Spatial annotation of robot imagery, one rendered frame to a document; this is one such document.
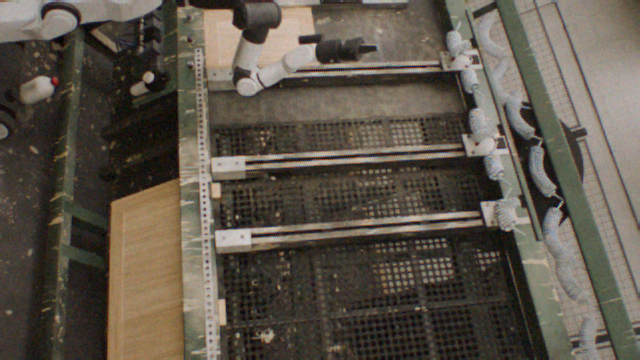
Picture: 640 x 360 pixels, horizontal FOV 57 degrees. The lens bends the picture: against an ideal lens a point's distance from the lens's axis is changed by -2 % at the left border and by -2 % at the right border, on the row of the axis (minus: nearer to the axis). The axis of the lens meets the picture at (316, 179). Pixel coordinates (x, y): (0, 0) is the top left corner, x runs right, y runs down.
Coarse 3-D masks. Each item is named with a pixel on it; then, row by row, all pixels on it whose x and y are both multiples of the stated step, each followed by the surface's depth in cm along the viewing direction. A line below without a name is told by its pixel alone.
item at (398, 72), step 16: (464, 48) 246; (352, 64) 254; (368, 64) 255; (384, 64) 256; (400, 64) 257; (416, 64) 258; (432, 64) 259; (448, 64) 255; (464, 64) 256; (480, 64) 257; (208, 80) 243; (224, 80) 244; (288, 80) 250; (304, 80) 251; (320, 80) 253; (336, 80) 254; (352, 80) 255; (368, 80) 257; (384, 80) 258; (400, 80) 260; (416, 80) 261; (432, 80) 262; (448, 80) 264
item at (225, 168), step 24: (456, 144) 241; (480, 144) 237; (216, 168) 225; (240, 168) 226; (264, 168) 227; (288, 168) 229; (312, 168) 232; (336, 168) 234; (360, 168) 237; (384, 168) 239
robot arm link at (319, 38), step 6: (300, 36) 217; (306, 36) 216; (312, 36) 215; (318, 36) 214; (324, 36) 216; (300, 42) 217; (306, 42) 217; (312, 42) 216; (318, 42) 215; (324, 42) 213; (312, 48) 214; (318, 48) 213; (324, 48) 212; (318, 54) 213; (324, 54) 212; (312, 60) 215; (318, 60) 216; (324, 60) 214
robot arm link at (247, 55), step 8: (240, 40) 213; (240, 48) 214; (248, 48) 213; (256, 48) 213; (240, 56) 216; (248, 56) 215; (256, 56) 216; (232, 64) 222; (240, 64) 218; (248, 64) 217; (256, 64) 220; (240, 72) 219; (248, 72) 219; (240, 80) 221; (248, 80) 220; (240, 88) 223; (248, 88) 223; (256, 88) 223
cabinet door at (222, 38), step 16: (208, 16) 266; (224, 16) 267; (288, 16) 270; (304, 16) 271; (208, 32) 262; (224, 32) 263; (240, 32) 264; (272, 32) 265; (288, 32) 266; (304, 32) 267; (208, 48) 257; (224, 48) 259; (272, 48) 261; (288, 48) 262; (208, 64) 253; (224, 64) 255
